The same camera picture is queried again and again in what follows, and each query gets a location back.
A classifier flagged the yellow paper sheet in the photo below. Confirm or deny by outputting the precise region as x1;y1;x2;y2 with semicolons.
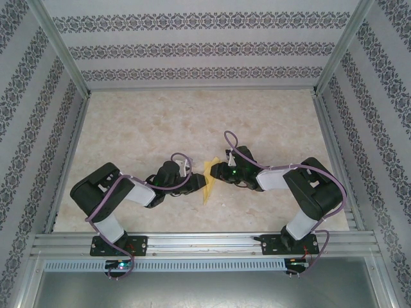
202;157;222;205

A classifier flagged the grey metal sheet panel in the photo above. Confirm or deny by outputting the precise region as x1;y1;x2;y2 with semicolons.
31;271;386;308

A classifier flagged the left control board green LED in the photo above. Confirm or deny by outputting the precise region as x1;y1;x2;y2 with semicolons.
105;259;136;270

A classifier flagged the right control board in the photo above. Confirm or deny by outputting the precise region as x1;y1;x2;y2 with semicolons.
287;258;311;269

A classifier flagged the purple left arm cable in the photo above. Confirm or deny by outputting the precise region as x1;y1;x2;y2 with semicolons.
85;152;193;279

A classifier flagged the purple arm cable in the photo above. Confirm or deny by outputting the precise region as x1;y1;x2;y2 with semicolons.
223;130;349;277
85;152;193;279

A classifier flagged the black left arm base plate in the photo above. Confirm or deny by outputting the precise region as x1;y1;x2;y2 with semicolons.
91;235;149;257

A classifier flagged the aluminium mounting rail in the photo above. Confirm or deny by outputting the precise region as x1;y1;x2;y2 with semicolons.
30;232;381;257

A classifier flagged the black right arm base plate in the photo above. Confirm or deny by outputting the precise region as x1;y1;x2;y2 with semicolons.
253;234;322;257

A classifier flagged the aluminium table edge rail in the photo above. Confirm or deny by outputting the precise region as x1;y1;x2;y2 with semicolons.
43;92;92;235
313;91;367;234

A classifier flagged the thin aluminium wall strip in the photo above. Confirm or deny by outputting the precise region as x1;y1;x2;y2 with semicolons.
86;85;319;94

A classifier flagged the grey slotted cable duct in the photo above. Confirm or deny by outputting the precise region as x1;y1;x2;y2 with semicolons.
43;259;286;272

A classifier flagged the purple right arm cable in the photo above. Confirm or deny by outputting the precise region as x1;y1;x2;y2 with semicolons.
223;130;349;277

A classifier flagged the aluminium frame post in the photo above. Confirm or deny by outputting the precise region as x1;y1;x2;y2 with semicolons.
313;0;376;97
25;0;92;99

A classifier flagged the aluminium frame bar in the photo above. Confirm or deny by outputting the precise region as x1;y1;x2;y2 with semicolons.
371;255;399;308
12;253;46;308

